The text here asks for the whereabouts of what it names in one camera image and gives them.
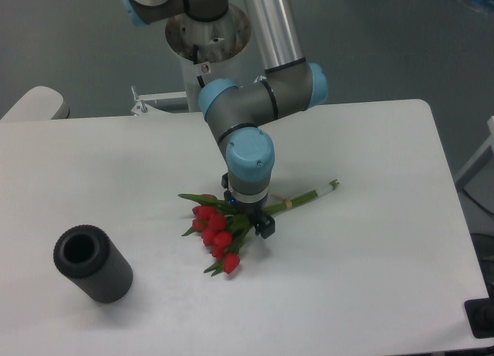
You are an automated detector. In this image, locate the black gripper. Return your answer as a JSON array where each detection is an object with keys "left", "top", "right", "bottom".
[{"left": 221, "top": 173, "right": 276, "bottom": 239}]

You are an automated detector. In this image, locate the red tulip bouquet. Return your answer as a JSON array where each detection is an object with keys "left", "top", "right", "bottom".
[{"left": 178, "top": 179, "right": 340, "bottom": 276}]

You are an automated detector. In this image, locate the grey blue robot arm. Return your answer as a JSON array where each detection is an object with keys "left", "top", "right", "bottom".
[{"left": 122, "top": 0, "right": 328, "bottom": 238}]

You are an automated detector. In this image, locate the dark grey ribbed vase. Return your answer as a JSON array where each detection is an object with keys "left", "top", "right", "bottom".
[{"left": 52, "top": 225, "right": 134, "bottom": 303}]

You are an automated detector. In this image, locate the white chair armrest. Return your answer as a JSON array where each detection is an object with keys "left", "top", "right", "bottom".
[{"left": 1, "top": 86, "right": 70, "bottom": 123}]

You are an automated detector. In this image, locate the white metal bracket with bolt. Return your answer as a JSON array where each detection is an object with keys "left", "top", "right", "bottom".
[{"left": 130, "top": 86, "right": 189, "bottom": 116}]

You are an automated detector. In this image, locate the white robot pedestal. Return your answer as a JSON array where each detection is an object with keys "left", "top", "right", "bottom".
[{"left": 165, "top": 4, "right": 252, "bottom": 112}]

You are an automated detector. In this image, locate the black cable on pedestal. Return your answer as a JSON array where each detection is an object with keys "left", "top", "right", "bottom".
[{"left": 191, "top": 42, "right": 209, "bottom": 90}]

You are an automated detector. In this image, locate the white furniture frame right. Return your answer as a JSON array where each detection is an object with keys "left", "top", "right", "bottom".
[{"left": 454, "top": 117, "right": 493, "bottom": 191}]

